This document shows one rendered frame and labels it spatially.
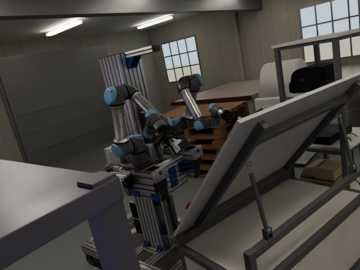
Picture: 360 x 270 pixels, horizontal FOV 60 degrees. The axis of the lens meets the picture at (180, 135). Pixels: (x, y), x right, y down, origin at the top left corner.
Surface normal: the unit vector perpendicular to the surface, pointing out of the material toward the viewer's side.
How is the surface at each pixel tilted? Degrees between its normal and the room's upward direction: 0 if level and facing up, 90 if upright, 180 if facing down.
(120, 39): 90
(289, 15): 90
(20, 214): 0
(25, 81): 90
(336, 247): 90
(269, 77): 71
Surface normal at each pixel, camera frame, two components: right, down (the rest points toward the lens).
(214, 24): -0.63, 0.30
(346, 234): 0.60, 0.07
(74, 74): 0.76, 0.00
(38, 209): -0.19, -0.95
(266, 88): -0.65, -0.02
